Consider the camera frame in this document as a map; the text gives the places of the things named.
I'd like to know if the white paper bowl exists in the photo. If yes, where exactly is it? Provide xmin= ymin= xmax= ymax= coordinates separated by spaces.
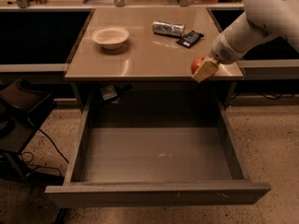
xmin=92 ymin=26 xmax=129 ymax=50

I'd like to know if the black side cart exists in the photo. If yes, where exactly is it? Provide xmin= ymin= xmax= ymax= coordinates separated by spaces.
xmin=0 ymin=77 xmax=64 ymax=185

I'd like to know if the open grey drawer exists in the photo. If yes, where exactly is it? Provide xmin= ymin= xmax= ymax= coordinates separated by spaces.
xmin=46 ymin=91 xmax=270 ymax=208

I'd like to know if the silver crumpled can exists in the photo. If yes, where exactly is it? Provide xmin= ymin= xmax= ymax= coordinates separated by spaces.
xmin=152 ymin=21 xmax=185 ymax=37

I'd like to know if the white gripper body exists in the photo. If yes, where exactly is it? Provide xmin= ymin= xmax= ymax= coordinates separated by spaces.
xmin=209 ymin=32 xmax=246 ymax=64

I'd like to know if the black floor cable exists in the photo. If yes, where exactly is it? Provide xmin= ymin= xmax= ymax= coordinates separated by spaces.
xmin=18 ymin=128 xmax=70 ymax=177

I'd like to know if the red apple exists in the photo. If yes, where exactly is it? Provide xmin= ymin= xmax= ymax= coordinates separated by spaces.
xmin=191 ymin=56 xmax=205 ymax=73

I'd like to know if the black snack packet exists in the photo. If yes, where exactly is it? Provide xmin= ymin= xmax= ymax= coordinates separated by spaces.
xmin=177 ymin=31 xmax=204 ymax=49

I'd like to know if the small labelled black device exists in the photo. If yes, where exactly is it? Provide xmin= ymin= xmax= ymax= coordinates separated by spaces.
xmin=100 ymin=85 xmax=119 ymax=103

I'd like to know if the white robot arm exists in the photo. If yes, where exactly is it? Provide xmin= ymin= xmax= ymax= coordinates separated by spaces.
xmin=192 ymin=0 xmax=299 ymax=82

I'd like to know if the beige counter cabinet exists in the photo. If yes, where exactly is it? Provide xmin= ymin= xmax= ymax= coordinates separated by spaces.
xmin=64 ymin=6 xmax=245 ymax=110

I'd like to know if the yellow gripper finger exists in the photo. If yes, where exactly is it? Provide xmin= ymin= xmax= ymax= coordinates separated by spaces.
xmin=192 ymin=56 xmax=220 ymax=83

